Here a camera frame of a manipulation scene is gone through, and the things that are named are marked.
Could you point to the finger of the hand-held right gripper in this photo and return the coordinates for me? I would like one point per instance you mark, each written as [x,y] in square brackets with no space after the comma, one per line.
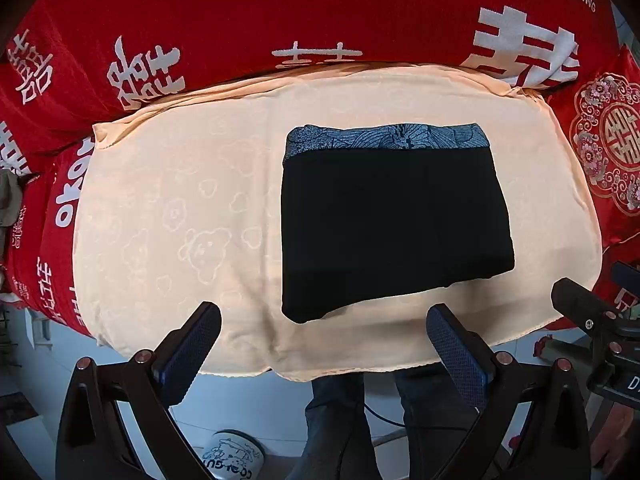
[629,276]
[582,305]

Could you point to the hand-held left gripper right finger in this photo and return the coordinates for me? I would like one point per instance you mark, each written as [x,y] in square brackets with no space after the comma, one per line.
[455,355]

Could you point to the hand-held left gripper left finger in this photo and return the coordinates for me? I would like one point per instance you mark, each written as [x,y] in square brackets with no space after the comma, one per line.
[192,350]

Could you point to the black pants with grey waistband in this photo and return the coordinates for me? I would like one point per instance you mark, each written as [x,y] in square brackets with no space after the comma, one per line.
[390,225]

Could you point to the white cartoon print slipper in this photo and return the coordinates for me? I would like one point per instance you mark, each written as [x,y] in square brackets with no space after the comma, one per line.
[231,457]

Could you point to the person's legs in dark jeans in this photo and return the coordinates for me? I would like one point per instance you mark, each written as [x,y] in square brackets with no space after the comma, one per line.
[335,425]

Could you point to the red embroidered pillow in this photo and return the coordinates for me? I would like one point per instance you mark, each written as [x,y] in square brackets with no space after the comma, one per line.
[607,135]

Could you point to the peach embossed blanket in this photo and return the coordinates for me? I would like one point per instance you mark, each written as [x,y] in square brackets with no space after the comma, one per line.
[190,200]

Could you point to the olive cloth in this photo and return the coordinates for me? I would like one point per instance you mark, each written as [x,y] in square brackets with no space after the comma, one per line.
[11,200]

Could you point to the red printed blanket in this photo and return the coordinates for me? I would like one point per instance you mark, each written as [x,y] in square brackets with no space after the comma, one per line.
[240,20]

